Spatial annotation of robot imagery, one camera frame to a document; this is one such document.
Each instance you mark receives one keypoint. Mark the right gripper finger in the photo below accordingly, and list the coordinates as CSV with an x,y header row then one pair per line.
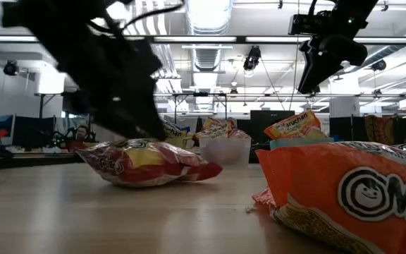
x,y
315,70

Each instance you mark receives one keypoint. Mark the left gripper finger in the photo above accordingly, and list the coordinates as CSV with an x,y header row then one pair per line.
x,y
139,116

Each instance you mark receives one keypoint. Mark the blue Maruchan noodle pack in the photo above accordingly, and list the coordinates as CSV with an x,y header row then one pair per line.
x,y
176,132

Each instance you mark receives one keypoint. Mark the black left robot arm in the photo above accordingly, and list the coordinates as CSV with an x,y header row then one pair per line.
x,y
48,21

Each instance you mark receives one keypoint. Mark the round black ceiling spotlight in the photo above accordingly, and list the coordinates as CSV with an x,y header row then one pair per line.
x,y
379,65
11,68

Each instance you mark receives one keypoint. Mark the white square column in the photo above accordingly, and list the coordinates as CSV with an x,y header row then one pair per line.
x,y
344,106

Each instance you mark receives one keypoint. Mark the person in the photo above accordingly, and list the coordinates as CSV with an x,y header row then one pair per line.
x,y
82,133

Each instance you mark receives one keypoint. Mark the white ceiling box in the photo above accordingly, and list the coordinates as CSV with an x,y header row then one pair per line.
x,y
49,84

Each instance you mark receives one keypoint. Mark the teal green plastic container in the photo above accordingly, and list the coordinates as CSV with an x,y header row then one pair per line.
x,y
294,143

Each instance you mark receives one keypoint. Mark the black robot with green lights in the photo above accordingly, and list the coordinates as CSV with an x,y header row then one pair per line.
x,y
60,139

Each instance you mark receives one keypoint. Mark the patterned hanging cloth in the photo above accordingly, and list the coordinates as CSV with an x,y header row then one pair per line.
x,y
379,128

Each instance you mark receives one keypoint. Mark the black monitor row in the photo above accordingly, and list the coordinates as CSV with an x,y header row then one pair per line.
x,y
34,127

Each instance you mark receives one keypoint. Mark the clear plastic container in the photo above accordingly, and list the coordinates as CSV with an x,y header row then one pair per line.
x,y
227,153

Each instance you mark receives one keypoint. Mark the blue monitor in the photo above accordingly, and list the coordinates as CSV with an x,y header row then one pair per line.
x,y
4,121

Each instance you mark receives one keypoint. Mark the small white crumb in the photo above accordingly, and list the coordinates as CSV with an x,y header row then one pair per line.
x,y
250,209

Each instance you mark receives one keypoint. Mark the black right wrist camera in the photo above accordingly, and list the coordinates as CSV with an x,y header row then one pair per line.
x,y
307,24

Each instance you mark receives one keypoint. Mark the black hanging rig camera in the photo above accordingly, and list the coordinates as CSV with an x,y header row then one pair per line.
x,y
252,58

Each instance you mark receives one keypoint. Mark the black rack frame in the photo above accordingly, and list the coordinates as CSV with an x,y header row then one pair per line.
x,y
41,106

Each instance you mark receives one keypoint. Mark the black overhead frame bar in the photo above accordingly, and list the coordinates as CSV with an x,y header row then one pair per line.
x,y
240,39

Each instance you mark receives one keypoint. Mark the silver ceiling air duct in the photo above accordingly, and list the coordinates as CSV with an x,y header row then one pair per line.
x,y
208,17

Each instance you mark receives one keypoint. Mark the black aluminium table frame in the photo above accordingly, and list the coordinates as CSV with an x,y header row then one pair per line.
x,y
30,163

